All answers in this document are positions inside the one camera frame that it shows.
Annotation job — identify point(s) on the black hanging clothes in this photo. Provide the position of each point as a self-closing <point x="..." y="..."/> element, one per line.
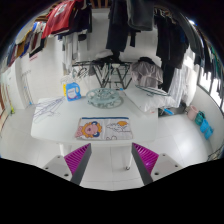
<point x="171" y="47"/>

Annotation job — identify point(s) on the red hanging shirt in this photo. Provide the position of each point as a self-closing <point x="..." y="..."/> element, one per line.
<point x="58" y="18"/>

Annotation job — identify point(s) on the dark hanging trousers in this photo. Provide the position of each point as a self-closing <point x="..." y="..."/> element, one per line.
<point x="127" y="17"/>

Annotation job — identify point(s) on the white folding table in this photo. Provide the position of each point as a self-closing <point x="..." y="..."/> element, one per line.
<point x="77" y="122"/>

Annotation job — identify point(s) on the cartoon printed towel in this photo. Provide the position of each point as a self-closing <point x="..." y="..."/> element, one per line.
<point x="104" y="128"/>

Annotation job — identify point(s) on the folded white striped cloth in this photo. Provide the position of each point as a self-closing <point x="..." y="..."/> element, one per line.
<point x="148" y="102"/>

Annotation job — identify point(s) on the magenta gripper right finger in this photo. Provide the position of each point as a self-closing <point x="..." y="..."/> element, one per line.
<point x="153" y="166"/>

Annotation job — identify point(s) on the blue cloth on floor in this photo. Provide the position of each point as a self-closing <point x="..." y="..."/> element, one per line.
<point x="206" y="129"/>

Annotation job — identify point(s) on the pile of wire hangers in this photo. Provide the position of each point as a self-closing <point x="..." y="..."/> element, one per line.
<point x="47" y="108"/>

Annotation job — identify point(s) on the grey shirt on rack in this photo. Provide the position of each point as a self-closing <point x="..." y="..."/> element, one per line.
<point x="146" y="73"/>

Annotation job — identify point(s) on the black drying rack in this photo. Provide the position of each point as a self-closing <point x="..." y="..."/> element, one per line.
<point x="106" y="73"/>

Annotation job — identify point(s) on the round teal clothes hanger rack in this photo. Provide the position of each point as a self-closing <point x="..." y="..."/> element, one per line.
<point x="106" y="98"/>

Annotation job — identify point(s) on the pink bucket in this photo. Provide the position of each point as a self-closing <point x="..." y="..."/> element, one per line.
<point x="192" y="112"/>

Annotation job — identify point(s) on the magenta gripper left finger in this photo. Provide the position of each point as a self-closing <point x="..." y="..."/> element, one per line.
<point x="72" y="166"/>

